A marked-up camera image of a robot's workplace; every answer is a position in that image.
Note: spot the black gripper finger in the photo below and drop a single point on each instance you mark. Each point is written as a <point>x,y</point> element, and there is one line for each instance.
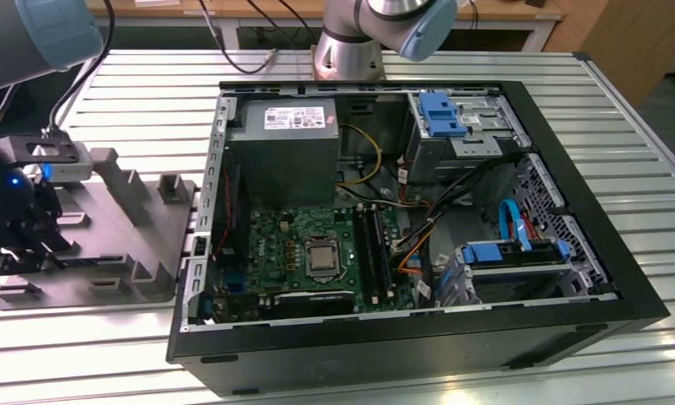
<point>10,261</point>
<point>47,202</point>

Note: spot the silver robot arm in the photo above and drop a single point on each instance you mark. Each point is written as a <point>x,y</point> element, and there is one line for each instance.
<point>22,38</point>

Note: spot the black RAM slot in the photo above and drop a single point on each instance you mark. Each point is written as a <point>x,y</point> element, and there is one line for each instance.
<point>362,253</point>

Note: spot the dark RAM stick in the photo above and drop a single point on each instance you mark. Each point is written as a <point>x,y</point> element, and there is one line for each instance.
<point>382,253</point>

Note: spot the grey parts rack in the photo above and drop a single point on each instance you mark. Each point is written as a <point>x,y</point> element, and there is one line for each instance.
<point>117,236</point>

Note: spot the blue expansion slot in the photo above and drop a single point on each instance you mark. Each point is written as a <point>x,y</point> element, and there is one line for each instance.
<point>236,282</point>

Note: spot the green motherboard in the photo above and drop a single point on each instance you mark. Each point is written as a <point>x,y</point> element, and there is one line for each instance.
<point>269,236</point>

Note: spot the grey power supply unit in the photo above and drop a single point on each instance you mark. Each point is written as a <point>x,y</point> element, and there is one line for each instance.
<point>281,169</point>

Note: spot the black CPU socket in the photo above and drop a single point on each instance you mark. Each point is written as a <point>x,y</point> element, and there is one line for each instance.
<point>322,241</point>

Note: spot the silver CPU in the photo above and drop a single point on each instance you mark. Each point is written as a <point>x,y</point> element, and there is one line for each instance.
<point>321,258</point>

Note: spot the black graphics card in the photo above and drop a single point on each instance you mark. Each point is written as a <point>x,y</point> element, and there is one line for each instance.
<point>314,306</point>

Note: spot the black PC case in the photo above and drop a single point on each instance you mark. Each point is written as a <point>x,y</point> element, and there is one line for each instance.
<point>370,358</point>

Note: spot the blue drive latch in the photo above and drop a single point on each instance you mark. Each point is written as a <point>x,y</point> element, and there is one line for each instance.
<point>438,114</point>

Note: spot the metal disk bay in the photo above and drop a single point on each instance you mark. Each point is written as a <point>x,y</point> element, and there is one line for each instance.
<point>455,291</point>

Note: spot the metal drive cage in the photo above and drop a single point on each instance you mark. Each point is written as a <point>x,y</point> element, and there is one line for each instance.
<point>472,147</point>

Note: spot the hard disk in blue carrier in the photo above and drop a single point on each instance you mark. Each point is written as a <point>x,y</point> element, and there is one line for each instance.
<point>483,255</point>

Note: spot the wooden cabinet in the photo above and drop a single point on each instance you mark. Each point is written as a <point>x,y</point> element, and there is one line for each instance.
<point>624,42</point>

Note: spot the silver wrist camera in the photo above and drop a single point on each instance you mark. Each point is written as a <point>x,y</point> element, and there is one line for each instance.
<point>66,169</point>

